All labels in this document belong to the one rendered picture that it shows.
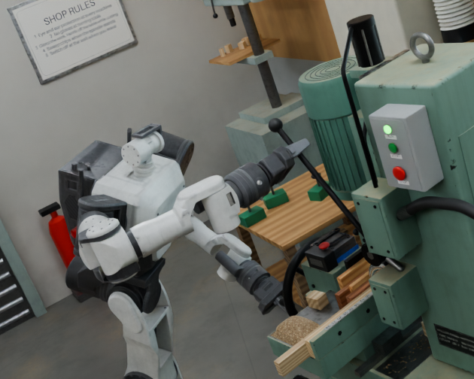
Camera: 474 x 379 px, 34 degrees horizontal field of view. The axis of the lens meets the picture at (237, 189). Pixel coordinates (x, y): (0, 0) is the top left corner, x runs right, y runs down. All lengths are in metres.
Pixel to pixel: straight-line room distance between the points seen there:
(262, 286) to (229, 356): 1.34
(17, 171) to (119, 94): 0.76
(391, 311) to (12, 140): 3.26
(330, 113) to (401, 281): 0.41
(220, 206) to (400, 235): 0.40
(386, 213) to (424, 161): 0.16
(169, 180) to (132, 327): 0.49
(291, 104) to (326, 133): 2.53
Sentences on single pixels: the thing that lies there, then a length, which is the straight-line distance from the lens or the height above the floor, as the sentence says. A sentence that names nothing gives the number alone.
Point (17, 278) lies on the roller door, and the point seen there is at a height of 0.28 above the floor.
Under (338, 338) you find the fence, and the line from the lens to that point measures 1.94.
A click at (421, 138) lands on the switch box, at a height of 1.42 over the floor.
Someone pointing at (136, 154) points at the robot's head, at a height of 1.41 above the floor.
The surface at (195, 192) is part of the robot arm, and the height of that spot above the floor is 1.39.
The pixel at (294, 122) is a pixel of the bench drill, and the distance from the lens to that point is 4.24.
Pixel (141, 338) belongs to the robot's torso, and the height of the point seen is 0.84.
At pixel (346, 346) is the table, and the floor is 0.88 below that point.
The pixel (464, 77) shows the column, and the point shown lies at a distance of 1.57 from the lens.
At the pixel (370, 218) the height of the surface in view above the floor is 1.25.
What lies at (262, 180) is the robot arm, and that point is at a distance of 1.79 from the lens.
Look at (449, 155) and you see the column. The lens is 1.56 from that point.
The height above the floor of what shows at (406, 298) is 1.02.
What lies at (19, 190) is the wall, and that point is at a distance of 4.76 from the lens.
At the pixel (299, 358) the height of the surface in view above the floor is 0.92.
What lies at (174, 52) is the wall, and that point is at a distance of 4.94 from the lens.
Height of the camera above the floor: 1.99
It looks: 21 degrees down
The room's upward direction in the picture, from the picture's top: 20 degrees counter-clockwise
